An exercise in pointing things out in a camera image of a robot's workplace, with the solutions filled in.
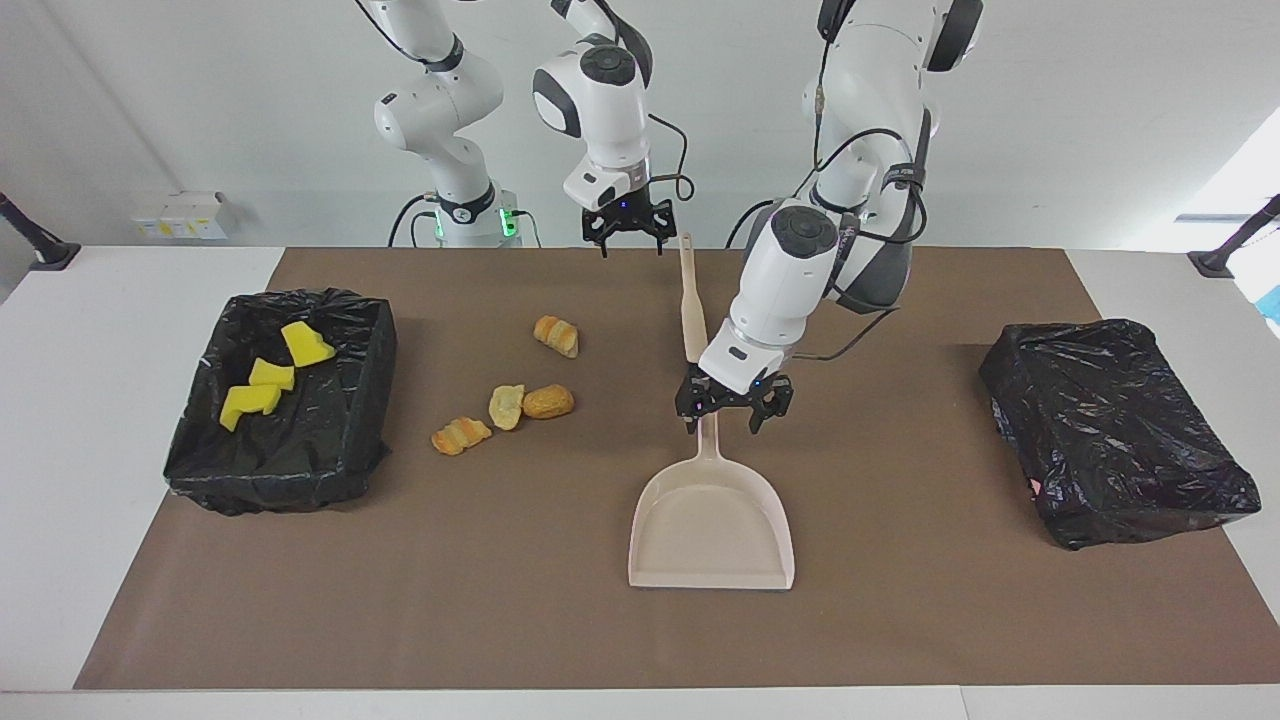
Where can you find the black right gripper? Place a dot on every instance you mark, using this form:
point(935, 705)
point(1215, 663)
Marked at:
point(627, 218)

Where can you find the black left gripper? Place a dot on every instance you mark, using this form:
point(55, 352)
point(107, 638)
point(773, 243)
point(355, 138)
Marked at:
point(735, 400)

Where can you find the beige hand brush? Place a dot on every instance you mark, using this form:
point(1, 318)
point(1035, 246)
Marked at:
point(692, 300)

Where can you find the orange striped croissant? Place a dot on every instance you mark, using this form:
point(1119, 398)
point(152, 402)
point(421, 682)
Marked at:
point(556, 336)
point(461, 435)

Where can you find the beige plastic dustpan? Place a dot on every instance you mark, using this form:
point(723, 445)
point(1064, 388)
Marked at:
point(710, 540)

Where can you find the peanut shaped bread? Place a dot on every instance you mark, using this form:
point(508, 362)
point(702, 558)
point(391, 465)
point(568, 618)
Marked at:
point(548, 402)

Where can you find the pale crinkled chip piece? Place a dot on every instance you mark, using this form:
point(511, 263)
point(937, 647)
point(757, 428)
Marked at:
point(507, 406)

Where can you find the large yellow sponge wedge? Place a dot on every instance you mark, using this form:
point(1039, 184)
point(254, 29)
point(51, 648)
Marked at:
point(307, 344)

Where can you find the small yellow sponge piece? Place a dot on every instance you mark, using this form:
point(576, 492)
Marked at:
point(271, 375)

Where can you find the notched yellow sponge piece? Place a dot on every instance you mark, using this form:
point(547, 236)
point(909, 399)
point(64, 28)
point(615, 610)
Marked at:
point(250, 403)

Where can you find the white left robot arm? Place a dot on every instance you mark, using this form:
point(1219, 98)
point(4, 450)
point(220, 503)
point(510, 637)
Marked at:
point(790, 270)

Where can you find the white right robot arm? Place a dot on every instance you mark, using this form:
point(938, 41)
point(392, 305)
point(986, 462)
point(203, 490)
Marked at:
point(600, 90)

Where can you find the black bag bin pink spot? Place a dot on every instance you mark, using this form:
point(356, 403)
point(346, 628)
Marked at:
point(1110, 430)

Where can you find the black bag lined bin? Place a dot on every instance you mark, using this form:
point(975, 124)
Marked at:
point(300, 450)

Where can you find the brown table mat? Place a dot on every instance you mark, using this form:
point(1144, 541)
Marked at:
point(600, 640)

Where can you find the black stand foot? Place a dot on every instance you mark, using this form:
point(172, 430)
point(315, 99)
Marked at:
point(40, 250)
point(1225, 255)

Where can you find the blue object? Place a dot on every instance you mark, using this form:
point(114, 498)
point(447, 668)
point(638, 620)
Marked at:
point(1273, 305)

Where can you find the white wall socket box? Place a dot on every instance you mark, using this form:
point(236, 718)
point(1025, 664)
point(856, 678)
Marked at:
point(180, 215)

